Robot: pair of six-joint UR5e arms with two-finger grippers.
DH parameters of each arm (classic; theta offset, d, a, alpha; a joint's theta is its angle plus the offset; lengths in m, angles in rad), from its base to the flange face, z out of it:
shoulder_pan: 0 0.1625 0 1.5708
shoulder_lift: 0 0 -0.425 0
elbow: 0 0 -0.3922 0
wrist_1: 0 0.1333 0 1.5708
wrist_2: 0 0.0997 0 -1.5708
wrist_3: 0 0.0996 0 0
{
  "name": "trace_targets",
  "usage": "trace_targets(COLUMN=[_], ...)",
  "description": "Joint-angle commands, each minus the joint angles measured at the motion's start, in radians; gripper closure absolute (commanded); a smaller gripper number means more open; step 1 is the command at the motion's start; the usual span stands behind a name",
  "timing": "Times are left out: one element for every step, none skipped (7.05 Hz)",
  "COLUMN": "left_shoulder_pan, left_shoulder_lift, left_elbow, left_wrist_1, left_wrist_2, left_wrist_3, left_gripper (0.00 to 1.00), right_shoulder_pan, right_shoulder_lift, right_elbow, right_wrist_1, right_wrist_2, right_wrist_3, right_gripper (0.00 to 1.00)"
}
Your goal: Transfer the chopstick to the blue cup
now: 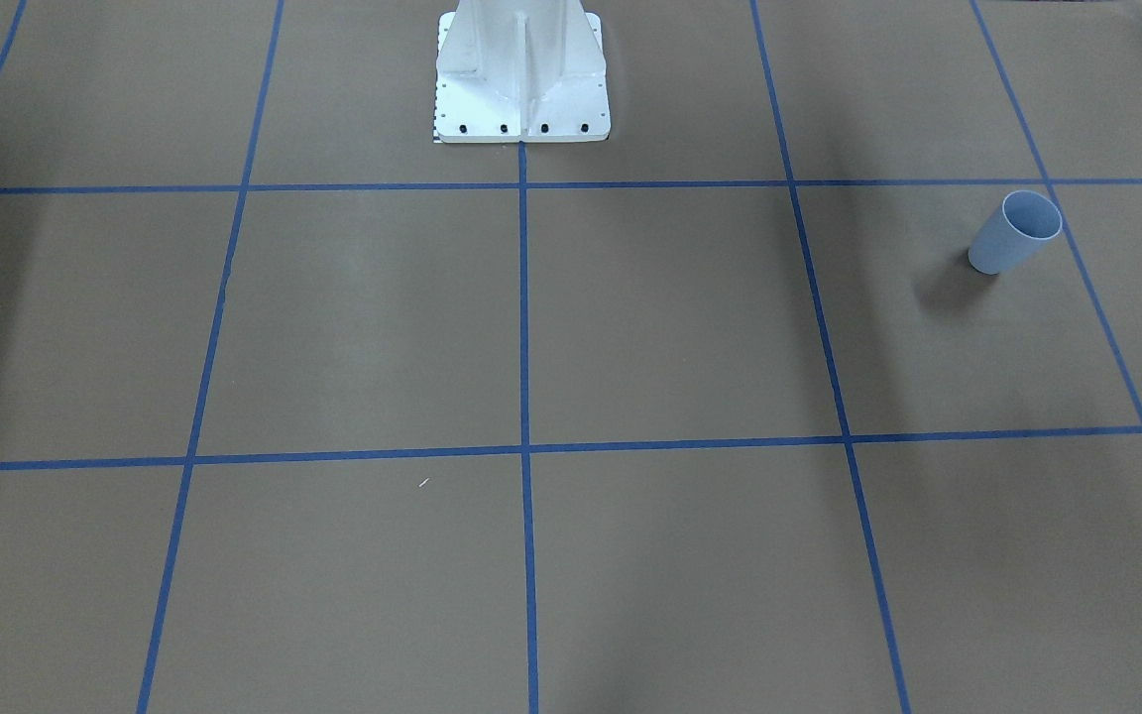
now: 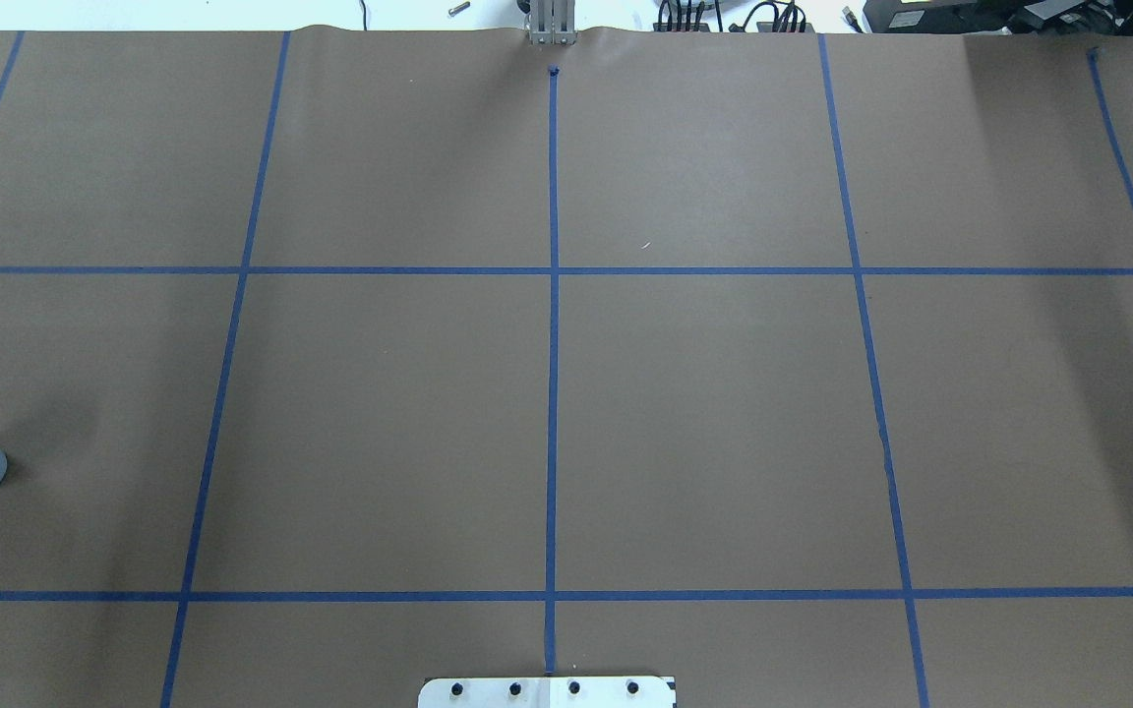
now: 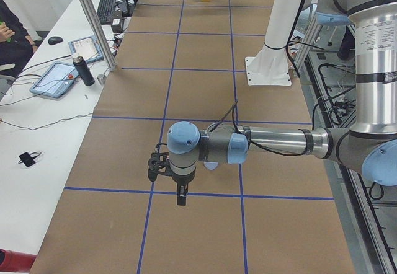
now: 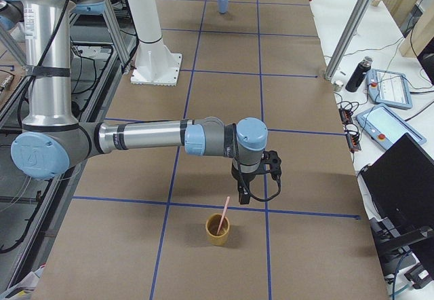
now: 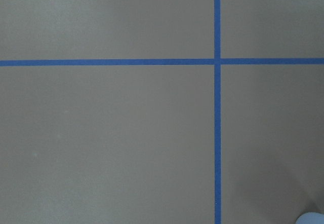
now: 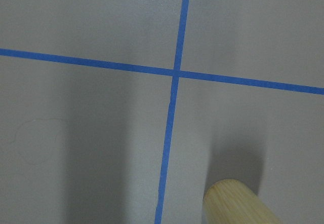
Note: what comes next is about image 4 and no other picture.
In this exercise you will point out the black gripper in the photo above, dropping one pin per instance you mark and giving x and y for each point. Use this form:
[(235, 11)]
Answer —
[(245, 178)]

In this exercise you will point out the blue cup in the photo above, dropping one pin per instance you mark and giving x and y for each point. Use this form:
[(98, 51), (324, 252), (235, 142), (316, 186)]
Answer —
[(223, 6)]

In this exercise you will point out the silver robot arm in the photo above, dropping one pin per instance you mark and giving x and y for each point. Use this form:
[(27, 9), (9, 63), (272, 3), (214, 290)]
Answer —
[(53, 140)]

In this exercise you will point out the yellow wooden cup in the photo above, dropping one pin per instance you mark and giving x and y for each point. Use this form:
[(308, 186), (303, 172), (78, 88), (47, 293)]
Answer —
[(211, 226)]

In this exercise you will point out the small metal cylinder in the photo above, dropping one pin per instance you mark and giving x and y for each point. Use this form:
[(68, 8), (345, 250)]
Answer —
[(338, 85)]

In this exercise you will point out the near teach pendant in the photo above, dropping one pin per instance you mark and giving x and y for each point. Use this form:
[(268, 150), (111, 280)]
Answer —
[(385, 127)]

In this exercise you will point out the teach pendant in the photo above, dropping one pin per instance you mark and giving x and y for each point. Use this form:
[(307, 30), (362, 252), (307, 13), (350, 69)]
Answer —
[(385, 127), (389, 88)]

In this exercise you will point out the black laptop monitor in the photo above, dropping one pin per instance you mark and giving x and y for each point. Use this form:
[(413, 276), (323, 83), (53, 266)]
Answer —
[(401, 183)]

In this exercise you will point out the black water bottle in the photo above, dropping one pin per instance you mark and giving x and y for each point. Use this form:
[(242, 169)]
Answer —
[(359, 74)]

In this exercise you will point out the far teach pendant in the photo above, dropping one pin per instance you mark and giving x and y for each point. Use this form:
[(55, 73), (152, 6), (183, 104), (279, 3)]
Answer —
[(389, 88)]

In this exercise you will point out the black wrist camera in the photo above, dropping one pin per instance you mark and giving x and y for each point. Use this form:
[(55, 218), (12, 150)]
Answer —
[(272, 164)]

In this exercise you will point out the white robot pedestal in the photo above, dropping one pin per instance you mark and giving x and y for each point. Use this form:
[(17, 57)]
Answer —
[(154, 63)]

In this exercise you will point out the aluminium frame post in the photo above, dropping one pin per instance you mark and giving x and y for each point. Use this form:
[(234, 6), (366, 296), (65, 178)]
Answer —
[(353, 22)]

